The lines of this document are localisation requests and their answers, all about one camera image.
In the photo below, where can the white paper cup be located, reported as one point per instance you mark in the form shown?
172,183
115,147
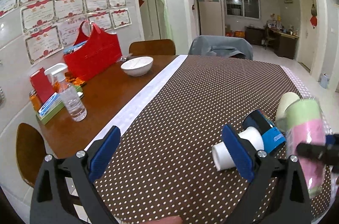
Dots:
235,149

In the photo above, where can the red box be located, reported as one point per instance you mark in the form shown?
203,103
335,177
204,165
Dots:
42,85

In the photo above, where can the grey covered chair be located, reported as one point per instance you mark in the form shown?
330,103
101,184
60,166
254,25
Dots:
221,46

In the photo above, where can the wooden chair left side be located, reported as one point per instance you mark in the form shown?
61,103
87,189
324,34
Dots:
30,152

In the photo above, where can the red tote bag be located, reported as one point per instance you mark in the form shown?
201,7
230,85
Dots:
99,51

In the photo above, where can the window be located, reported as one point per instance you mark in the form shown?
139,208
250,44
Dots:
243,8

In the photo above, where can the white ceramic bowl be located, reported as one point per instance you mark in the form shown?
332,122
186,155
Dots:
137,66

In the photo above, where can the glass cup green pink paper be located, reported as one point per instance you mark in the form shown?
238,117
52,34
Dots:
302,122

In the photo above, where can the wooden chair far side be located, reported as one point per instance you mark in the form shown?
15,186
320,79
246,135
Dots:
152,47

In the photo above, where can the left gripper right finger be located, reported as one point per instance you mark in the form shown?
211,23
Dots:
277,191

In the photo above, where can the blue black can cup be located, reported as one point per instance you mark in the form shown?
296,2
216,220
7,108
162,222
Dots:
272,138

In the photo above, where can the brown polka dot tablecloth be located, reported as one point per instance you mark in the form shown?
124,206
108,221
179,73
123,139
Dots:
163,165

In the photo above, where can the left hand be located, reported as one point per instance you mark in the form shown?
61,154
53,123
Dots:
167,220

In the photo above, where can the dark wooden desk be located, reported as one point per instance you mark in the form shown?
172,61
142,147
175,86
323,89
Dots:
283,44

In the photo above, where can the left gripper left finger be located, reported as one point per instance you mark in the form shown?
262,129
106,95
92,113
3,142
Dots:
64,183

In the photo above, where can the wooden chair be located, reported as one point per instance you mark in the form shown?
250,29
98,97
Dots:
152,47
30,152

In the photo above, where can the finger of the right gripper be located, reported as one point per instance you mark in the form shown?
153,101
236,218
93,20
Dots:
327,154

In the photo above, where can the pale green ceramic cup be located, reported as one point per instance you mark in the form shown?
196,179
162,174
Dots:
285,101

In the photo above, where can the blue bucket on floor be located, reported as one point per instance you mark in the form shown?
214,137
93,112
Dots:
324,80

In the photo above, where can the red door ornament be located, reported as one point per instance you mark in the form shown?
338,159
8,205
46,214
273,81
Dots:
313,19

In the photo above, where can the clear spray bottle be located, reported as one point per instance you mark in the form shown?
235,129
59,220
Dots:
66,91

